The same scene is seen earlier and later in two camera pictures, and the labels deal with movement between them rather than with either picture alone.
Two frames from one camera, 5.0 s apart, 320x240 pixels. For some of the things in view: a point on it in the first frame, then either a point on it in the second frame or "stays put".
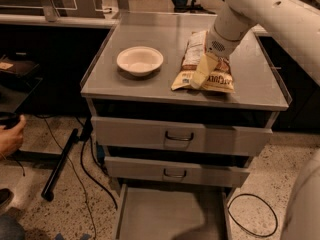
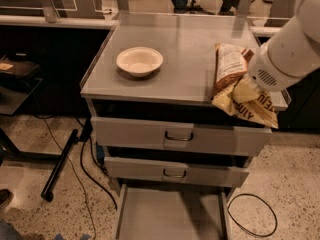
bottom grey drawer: x=169 y=213 stays put
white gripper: x=220 y=44 → x=265 y=71
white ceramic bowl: x=139 y=61 stays put
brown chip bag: x=220 y=80 → x=231 y=64
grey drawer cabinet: x=173 y=153 stays put
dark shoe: x=6 y=197 stays put
